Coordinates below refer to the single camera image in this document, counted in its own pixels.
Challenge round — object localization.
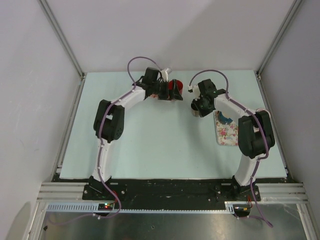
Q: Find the aluminium frame post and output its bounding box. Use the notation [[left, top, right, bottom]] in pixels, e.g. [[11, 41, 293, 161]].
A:
[[255, 0, 305, 80], [37, 0, 85, 80]]

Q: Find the red mug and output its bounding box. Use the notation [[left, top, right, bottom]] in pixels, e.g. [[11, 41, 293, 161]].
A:
[[168, 79, 183, 94]]

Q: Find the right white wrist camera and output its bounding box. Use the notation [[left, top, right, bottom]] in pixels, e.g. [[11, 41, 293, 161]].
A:
[[188, 84, 201, 98]]

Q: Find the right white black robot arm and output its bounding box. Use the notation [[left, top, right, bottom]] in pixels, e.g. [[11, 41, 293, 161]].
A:
[[188, 79, 275, 201]]

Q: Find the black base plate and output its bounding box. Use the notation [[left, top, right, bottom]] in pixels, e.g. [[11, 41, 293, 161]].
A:
[[50, 174, 262, 211]]

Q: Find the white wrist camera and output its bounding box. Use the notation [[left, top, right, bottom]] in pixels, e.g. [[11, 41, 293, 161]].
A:
[[188, 84, 201, 98], [160, 67, 172, 81]]

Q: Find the grey slotted cable duct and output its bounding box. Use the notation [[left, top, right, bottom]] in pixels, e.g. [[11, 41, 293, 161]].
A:
[[46, 201, 237, 215]]

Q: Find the brown patterned mug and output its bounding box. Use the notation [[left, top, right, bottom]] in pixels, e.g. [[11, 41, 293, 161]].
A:
[[190, 102, 200, 117]]

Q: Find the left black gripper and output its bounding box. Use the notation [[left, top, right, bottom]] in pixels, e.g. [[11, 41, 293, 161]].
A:
[[151, 79, 182, 101]]

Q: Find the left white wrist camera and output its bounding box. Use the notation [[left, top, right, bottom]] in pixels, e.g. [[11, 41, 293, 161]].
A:
[[160, 67, 172, 81]]

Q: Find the right aluminium frame post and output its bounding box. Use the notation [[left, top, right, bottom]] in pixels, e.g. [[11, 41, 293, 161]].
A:
[[255, 0, 305, 80]]

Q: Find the blue mug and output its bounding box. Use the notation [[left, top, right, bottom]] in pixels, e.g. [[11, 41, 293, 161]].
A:
[[217, 111, 233, 125]]

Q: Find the floral tray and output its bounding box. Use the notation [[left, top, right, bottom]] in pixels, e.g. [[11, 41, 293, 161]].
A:
[[214, 111, 238, 146]]

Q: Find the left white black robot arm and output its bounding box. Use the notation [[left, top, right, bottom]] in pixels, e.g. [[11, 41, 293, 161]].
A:
[[88, 67, 183, 200]]

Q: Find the lilac mug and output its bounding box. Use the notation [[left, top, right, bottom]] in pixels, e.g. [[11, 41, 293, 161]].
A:
[[256, 108, 269, 112]]

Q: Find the pink white mug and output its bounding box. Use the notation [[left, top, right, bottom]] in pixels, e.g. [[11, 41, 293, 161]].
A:
[[150, 94, 159, 99]]

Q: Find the left aluminium frame post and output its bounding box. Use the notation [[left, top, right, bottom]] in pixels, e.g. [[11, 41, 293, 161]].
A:
[[37, 0, 85, 80]]

